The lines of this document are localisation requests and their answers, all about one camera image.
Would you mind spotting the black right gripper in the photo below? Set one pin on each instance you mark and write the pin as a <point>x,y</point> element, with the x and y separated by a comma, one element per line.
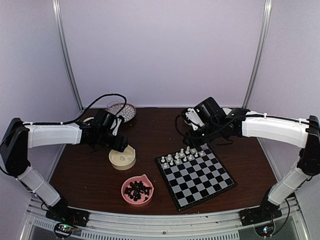
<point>189,134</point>

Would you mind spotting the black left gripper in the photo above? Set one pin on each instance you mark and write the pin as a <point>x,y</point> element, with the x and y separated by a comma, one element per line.
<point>119,144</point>

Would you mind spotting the white chess piece tall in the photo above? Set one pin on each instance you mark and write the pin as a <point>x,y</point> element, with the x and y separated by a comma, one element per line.
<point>187,151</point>
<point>193,150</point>

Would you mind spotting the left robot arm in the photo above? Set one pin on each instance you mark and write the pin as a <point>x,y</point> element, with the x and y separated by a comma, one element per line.
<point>21,136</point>

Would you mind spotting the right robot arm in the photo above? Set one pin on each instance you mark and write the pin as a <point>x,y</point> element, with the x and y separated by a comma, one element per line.
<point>302,133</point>

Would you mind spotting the black chess pieces pile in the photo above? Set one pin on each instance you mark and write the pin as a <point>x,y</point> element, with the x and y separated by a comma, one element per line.
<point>135,190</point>

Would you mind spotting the white scalloped bowl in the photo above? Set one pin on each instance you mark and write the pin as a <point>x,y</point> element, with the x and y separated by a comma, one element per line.
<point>187,120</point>

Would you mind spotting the small cream bowl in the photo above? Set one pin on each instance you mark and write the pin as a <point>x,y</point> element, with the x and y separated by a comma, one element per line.
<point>227,110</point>

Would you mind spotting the clear glass tumbler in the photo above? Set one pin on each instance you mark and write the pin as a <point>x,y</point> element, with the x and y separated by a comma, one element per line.
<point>114,107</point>

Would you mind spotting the patterned saucer plate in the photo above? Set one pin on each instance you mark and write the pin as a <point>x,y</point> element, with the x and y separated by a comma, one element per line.
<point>128,112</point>

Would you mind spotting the cream bowl with spout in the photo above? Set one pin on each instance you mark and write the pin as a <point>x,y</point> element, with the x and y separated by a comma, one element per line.
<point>119,160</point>

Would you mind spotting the black and white chessboard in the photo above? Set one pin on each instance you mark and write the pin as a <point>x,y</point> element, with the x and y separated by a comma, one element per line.
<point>195,181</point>

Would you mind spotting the pink bowl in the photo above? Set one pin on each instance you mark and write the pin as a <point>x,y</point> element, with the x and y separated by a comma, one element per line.
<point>145,199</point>

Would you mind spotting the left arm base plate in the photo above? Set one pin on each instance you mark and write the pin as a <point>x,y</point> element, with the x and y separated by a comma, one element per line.
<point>67,215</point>

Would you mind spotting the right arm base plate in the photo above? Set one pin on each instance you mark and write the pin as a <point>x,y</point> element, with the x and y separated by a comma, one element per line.
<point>259,214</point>

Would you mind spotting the aluminium front rail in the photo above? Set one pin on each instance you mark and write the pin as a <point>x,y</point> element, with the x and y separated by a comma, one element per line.
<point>223,225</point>

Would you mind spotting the aluminium frame post right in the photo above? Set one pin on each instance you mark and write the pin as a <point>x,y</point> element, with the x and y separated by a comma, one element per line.
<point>263,35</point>

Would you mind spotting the aluminium frame post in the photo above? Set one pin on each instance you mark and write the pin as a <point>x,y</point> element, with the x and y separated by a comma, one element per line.
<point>65,53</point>
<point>263,35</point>

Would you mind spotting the aluminium frame post left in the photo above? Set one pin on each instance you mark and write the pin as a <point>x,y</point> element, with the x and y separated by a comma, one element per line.
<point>65,53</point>

